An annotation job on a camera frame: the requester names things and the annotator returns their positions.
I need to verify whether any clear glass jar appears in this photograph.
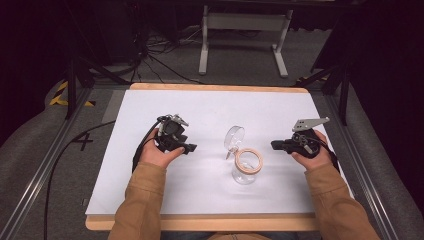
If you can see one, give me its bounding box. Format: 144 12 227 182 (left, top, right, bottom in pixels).
231 147 264 186

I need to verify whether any person's right hand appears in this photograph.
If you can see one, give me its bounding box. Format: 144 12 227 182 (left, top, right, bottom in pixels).
290 129 334 172

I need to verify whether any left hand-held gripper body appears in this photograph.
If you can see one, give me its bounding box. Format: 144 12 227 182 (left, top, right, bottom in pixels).
155 113 190 154

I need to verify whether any yellow black floor tape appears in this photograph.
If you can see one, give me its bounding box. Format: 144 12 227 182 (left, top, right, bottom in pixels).
49 80 96 108

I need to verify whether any aluminium rail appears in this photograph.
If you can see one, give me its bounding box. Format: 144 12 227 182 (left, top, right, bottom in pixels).
0 87 95 240
325 94 400 240

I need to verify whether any bundle of black cables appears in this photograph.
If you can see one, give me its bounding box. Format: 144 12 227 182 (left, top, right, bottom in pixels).
133 19 208 86

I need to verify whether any black tripod stand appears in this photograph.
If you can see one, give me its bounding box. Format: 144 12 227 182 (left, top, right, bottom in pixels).
293 49 354 127
63 0 131 120

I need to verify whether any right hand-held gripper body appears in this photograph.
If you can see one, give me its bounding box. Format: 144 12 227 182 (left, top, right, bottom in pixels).
281 116 331 159

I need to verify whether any black cable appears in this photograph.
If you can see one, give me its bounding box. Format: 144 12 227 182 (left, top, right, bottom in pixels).
131 120 163 174
43 120 116 240

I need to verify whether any white metal stand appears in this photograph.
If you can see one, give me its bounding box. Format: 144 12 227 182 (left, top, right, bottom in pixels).
198 4 294 79

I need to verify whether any clear glass jar lid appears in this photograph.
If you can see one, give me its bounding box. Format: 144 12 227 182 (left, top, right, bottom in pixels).
223 125 246 160

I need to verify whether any person's left hand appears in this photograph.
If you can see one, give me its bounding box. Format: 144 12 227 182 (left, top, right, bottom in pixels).
138 128 186 170

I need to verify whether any white table sheet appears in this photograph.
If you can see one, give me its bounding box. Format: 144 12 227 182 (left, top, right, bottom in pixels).
85 89 355 216

